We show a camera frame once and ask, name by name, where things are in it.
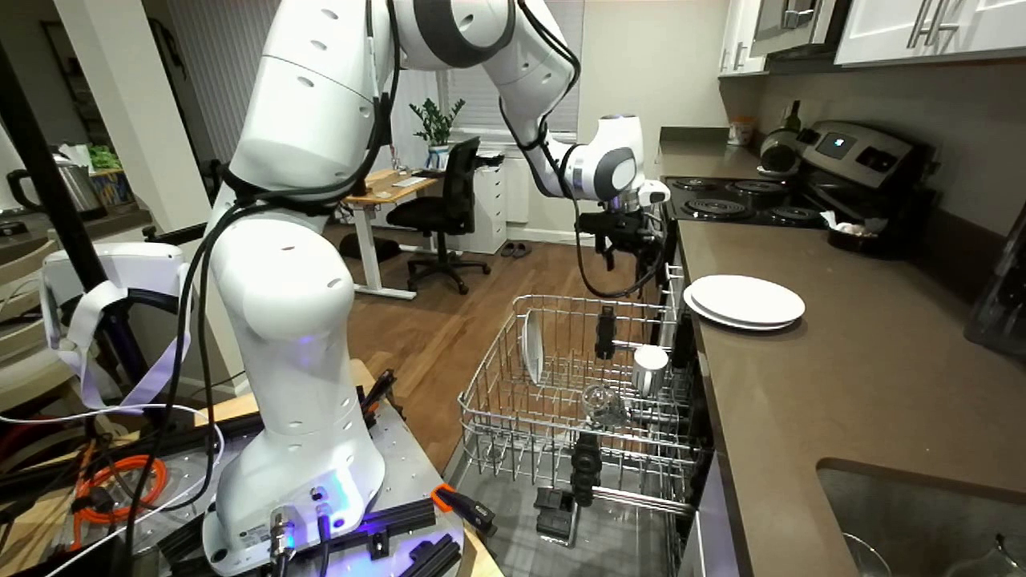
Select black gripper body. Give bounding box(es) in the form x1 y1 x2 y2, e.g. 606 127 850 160
594 206 673 258

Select white mug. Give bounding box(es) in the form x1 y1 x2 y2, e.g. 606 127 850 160
613 336 673 400

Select stainless dishwasher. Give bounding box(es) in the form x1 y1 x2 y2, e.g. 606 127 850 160
445 260 741 577

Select black steel stove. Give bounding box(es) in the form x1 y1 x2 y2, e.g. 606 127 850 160
638 123 936 308

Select white plate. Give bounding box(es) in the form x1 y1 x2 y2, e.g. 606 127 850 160
682 273 806 326
682 293 803 336
516 308 547 388

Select white drawer unit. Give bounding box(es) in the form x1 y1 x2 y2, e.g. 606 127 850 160
469 155 532 258

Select clear drinking glass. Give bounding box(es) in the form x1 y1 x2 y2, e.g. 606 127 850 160
584 381 635 430

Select dark kettle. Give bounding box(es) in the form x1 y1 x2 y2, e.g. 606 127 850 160
753 100 821 179

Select black office chair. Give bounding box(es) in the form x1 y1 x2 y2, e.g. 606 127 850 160
384 134 507 300

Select white cloth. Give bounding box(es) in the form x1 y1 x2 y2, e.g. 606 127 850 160
816 206 891 240

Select black plastic object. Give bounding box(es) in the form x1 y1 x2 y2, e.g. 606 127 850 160
566 430 606 506

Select narrow white upper cabinet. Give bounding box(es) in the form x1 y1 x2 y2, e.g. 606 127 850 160
713 0 769 76

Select green potted plant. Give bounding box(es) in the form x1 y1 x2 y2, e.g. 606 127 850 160
407 94 470 174

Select wooden desk white legs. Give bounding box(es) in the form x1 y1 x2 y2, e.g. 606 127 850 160
338 169 445 305

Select steel range hood microwave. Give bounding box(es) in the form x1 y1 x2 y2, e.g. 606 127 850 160
746 0 852 63

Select black clamp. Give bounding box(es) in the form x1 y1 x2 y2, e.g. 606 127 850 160
355 365 400 430
316 498 441 561

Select steel kitchen sink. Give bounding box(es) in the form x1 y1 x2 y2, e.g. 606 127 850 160
815 459 1026 577

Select wooden board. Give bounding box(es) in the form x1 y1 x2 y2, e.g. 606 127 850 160
188 355 377 430

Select black pole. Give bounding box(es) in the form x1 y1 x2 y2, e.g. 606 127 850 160
0 44 115 284

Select wire dishwasher rack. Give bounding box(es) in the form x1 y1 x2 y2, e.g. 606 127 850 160
454 293 713 521

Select grey robot mount table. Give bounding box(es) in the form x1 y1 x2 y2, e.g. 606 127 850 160
345 363 507 577

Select orange black handled tool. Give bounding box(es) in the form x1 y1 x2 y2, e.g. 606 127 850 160
429 482 500 538

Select white flat ribbon cable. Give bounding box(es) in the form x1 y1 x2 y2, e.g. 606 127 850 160
37 240 197 416

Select orange cable coil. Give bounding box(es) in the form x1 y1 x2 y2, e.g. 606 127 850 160
72 453 172 529

